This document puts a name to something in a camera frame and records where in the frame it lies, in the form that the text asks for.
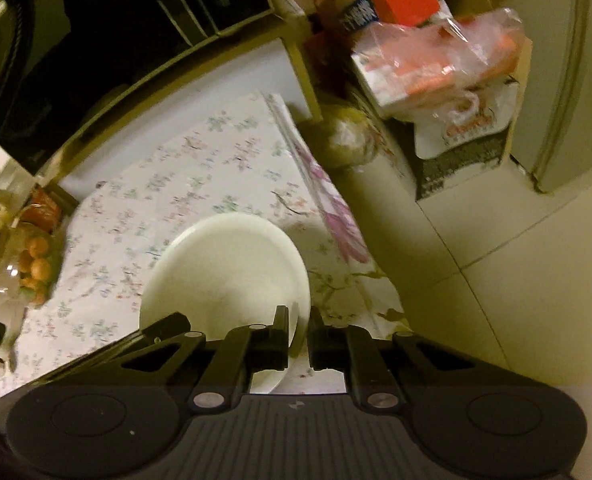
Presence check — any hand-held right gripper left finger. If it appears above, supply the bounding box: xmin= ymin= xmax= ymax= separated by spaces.
xmin=96 ymin=305 xmax=289 ymax=409

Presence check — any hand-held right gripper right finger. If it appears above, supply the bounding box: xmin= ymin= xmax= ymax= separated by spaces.
xmin=308 ymin=306 xmax=482 ymax=408

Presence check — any cream bowl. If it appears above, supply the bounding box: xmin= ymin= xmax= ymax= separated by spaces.
xmin=140 ymin=212 xmax=311 ymax=395

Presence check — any floral tablecloth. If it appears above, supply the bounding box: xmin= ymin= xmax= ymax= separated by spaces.
xmin=0 ymin=91 xmax=411 ymax=396

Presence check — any yellowish plastic bag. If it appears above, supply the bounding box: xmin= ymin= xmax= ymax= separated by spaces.
xmin=321 ymin=105 xmax=377 ymax=167

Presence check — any printed cardboard box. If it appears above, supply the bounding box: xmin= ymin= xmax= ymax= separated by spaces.
xmin=366 ymin=35 xmax=534 ymax=203

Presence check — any pile of small oranges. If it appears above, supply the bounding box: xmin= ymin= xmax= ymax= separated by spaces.
xmin=18 ymin=237 xmax=56 ymax=306

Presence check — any glass jar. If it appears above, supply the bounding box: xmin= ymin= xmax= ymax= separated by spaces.
xmin=0 ymin=222 xmax=64 ymax=308

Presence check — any plastic bag of tissue packs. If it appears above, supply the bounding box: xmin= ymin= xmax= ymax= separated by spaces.
xmin=348 ymin=7 xmax=527 ymax=121

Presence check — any black microwave oven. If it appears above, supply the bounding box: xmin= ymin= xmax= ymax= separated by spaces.
xmin=0 ymin=0 xmax=287 ymax=181

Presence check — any white refrigerator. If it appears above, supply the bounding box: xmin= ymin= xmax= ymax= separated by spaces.
xmin=511 ymin=0 xmax=592 ymax=193

